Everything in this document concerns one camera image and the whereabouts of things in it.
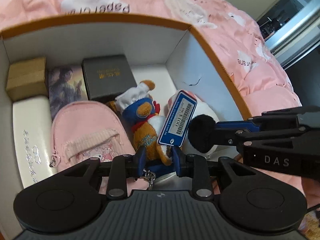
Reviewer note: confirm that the orange cardboard storage box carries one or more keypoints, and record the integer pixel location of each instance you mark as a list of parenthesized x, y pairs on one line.
[(173, 54)]

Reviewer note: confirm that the brown chef bear plush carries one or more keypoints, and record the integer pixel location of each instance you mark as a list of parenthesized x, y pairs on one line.
[(142, 114)]

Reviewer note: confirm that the white glasses case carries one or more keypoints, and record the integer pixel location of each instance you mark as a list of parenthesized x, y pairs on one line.
[(32, 124)]

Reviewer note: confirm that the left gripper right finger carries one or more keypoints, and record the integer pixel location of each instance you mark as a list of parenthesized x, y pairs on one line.
[(195, 167)]

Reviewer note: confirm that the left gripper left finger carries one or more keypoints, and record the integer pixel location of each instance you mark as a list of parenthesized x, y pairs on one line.
[(126, 174)]

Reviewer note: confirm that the gold cardboard gift box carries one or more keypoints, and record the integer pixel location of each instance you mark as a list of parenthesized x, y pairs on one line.
[(27, 79)]

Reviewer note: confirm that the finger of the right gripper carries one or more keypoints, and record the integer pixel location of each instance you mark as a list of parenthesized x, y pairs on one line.
[(228, 128), (231, 137)]

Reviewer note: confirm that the illustrated card box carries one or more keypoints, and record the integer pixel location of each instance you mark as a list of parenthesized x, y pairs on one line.
[(65, 85)]

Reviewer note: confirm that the dark grey gift box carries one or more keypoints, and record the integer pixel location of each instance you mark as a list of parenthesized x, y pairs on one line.
[(107, 77)]

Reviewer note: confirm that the pink cloud print duvet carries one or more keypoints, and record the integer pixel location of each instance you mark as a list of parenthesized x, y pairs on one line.
[(237, 42)]

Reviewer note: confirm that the white plush with black ear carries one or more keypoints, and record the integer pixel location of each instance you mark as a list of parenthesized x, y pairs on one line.
[(199, 138)]

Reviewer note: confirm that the pink mini backpack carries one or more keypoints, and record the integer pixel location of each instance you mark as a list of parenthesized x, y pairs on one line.
[(85, 129)]

